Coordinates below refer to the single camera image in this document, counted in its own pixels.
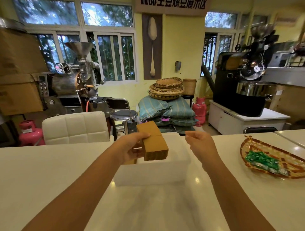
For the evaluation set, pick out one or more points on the person's right hand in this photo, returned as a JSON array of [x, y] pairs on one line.
[[202, 147]]

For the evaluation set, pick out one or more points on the pile of teal woven sacks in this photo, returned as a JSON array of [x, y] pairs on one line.
[[155, 107]]

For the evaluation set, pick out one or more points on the small black stool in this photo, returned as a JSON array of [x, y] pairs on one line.
[[188, 96]]

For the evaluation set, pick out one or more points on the person's right forearm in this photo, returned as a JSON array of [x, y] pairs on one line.
[[233, 202]]

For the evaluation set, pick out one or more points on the silver coffee roaster machine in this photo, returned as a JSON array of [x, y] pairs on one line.
[[64, 84]]

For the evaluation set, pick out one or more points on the white padded chair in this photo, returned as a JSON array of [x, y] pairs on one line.
[[76, 128]]

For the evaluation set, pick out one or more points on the woven bamboo tray basket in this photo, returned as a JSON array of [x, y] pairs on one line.
[[259, 145]]

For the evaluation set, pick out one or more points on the white wall banner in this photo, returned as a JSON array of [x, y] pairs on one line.
[[171, 9]]

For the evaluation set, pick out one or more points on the person's left hand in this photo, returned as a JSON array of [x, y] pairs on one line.
[[126, 147]]

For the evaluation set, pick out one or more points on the black coffee roaster machine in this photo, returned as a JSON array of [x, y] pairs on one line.
[[226, 95]]

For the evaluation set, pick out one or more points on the pink gas cylinder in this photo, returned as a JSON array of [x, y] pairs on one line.
[[31, 136], [199, 110]]

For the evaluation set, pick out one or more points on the pile of green candy packets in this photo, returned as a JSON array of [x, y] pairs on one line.
[[262, 159]]

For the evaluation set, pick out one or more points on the translucent plastic bin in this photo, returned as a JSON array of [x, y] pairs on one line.
[[155, 173]]

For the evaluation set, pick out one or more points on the tall woven basket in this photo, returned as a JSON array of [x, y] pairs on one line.
[[189, 86]]

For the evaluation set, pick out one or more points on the black chair backrest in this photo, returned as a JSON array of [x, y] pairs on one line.
[[259, 130]]

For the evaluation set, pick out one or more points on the brown cardboard box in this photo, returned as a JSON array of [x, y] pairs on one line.
[[19, 97], [21, 52]]

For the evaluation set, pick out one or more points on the black exhaust pipe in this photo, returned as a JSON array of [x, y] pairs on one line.
[[207, 76]]

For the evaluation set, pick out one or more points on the person's left forearm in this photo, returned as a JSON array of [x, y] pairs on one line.
[[78, 190]]

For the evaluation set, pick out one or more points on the grey wall lamp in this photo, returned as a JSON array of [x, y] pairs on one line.
[[178, 66]]

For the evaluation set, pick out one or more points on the stack of flat woven baskets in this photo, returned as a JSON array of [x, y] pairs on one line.
[[166, 91]]

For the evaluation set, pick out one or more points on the window with black grille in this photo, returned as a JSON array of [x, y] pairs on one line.
[[221, 20]]

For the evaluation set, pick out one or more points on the black chrome stool chair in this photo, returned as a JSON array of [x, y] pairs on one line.
[[124, 115]]

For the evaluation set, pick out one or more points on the white framed window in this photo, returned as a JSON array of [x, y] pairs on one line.
[[107, 14]]

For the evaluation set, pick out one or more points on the grey bar counter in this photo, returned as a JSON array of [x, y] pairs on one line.
[[286, 76]]

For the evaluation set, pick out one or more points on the white low cabinet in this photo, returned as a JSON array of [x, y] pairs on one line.
[[224, 123]]

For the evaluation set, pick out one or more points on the brown spoon wall picture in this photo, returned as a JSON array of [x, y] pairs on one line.
[[145, 47]]

